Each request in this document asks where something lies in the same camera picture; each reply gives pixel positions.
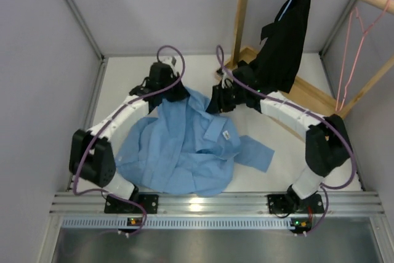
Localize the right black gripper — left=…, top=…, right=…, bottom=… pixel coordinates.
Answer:
left=205, top=84, right=246, bottom=116

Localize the light blue shirt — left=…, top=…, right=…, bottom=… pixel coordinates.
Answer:
left=115, top=89, right=275, bottom=196

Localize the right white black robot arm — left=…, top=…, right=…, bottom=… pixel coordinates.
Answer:
left=207, top=66, right=354, bottom=213

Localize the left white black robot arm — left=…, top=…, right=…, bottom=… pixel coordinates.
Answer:
left=69, top=57, right=189, bottom=213

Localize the black shirt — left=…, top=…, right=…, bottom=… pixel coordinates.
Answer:
left=249, top=0, right=311, bottom=93

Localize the wooden clothes rack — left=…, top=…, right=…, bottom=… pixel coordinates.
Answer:
left=223, top=0, right=394, bottom=140

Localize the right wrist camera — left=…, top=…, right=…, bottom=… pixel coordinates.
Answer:
left=215, top=68, right=233, bottom=89

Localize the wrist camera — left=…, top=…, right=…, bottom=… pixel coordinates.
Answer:
left=215, top=68, right=233, bottom=89
left=162, top=56, right=179, bottom=76

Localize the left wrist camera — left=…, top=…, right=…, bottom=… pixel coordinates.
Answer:
left=162, top=56, right=179, bottom=76

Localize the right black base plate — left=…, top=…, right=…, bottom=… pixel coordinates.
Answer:
left=267, top=193, right=295, bottom=218

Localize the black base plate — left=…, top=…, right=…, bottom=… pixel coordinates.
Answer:
left=104, top=193, right=159, bottom=214
left=267, top=193, right=295, bottom=218

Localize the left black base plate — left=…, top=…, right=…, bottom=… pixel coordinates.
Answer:
left=104, top=193, right=159, bottom=214

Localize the aluminium mounting rail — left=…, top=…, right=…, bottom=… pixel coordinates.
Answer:
left=50, top=192, right=385, bottom=217

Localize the pink wire hanger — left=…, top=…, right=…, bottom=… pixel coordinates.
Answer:
left=335, top=0, right=391, bottom=112

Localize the grey slotted cable duct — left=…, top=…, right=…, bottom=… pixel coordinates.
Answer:
left=62, top=216, right=310, bottom=230

